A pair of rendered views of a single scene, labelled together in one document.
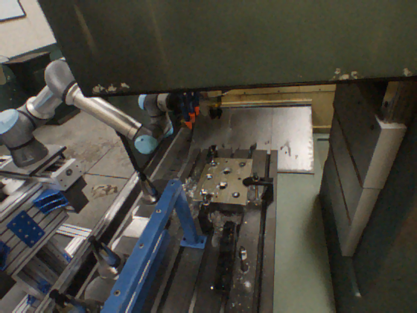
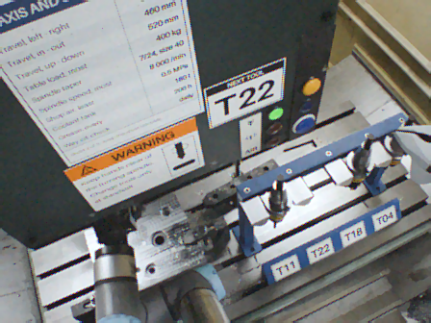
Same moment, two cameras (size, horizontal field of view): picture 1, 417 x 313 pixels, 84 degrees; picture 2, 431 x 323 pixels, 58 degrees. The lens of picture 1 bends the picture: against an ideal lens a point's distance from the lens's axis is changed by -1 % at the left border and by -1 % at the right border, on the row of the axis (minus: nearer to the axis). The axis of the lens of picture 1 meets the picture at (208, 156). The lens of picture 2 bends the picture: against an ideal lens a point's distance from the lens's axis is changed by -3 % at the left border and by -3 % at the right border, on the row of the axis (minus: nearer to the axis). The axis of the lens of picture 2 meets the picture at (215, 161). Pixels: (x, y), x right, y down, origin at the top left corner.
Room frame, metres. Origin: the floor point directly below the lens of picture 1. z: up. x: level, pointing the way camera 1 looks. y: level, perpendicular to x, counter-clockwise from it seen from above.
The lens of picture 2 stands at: (0.86, 0.42, 2.04)
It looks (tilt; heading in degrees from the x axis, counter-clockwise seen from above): 58 degrees down; 233
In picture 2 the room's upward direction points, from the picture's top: 9 degrees counter-clockwise
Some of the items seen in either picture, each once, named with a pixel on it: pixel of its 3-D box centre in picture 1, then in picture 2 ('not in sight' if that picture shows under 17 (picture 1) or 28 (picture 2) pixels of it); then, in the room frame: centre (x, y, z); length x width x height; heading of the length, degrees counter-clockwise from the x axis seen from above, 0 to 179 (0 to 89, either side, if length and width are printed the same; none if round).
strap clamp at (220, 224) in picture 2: (207, 209); (206, 234); (0.64, 0.05, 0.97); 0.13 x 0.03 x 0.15; 159
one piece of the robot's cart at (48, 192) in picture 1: (51, 202); not in sight; (0.87, 0.80, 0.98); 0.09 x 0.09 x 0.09; 65
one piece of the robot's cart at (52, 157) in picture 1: (33, 162); not in sight; (1.03, 0.87, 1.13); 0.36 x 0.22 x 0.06; 65
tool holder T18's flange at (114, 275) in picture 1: (113, 266); (359, 163); (0.32, 0.27, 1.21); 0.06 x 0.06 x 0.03
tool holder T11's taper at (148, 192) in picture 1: (147, 186); (278, 192); (0.53, 0.19, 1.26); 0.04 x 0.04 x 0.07
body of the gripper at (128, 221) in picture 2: (185, 103); (114, 227); (0.83, 0.05, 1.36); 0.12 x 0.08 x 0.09; 54
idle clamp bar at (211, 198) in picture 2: (227, 256); (241, 186); (0.45, 0.00, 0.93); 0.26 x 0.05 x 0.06; 164
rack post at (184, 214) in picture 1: (185, 218); (245, 220); (0.56, 0.12, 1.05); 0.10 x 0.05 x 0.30; 69
